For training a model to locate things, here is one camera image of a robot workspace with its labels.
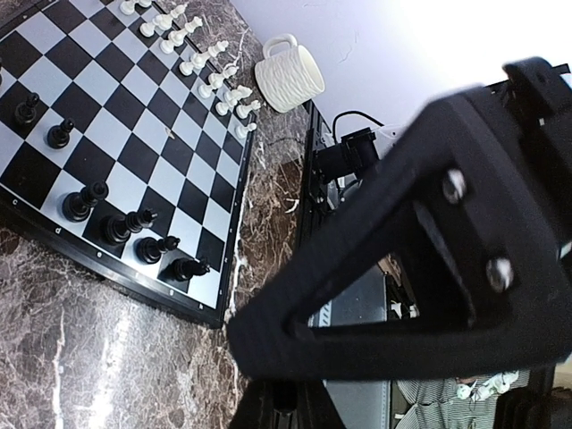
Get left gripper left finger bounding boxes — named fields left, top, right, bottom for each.
left=230, top=380, right=344, bottom=429

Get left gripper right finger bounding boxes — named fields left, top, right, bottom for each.
left=227, top=57, right=571, bottom=381

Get black chess piece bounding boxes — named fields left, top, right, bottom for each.
left=169, top=257, right=210, bottom=282
left=102, top=208, right=158, bottom=245
left=62, top=181, right=109, bottom=223
left=135, top=236, right=181, bottom=265

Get black chess pawn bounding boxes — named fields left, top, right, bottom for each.
left=46, top=118, right=75, bottom=149

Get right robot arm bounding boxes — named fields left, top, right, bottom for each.
left=310, top=110, right=407, bottom=211

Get black white chess board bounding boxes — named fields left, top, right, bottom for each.
left=1, top=1, right=253, bottom=329

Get white chess pieces row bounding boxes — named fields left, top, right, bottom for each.
left=119, top=1, right=259, bottom=141

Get cream ribbed mug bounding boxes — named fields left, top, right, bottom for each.
left=254, top=33, right=325, bottom=114

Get white cable duct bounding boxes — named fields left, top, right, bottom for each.
left=309, top=299, right=345, bottom=328

